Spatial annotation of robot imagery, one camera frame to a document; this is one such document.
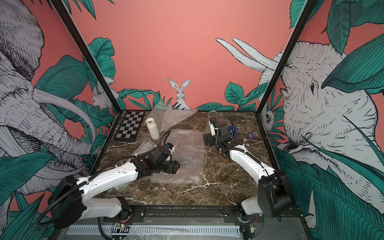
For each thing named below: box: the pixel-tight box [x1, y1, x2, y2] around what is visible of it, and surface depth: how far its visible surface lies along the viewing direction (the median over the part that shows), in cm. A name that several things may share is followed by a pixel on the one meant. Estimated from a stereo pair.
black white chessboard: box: [113, 110, 146, 142], surface depth 109 cm
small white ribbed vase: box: [145, 117, 160, 140], surface depth 95 cm
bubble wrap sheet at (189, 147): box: [150, 129, 205, 185], surface depth 95 cm
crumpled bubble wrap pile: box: [144, 102, 199, 133], surface depth 116 cm
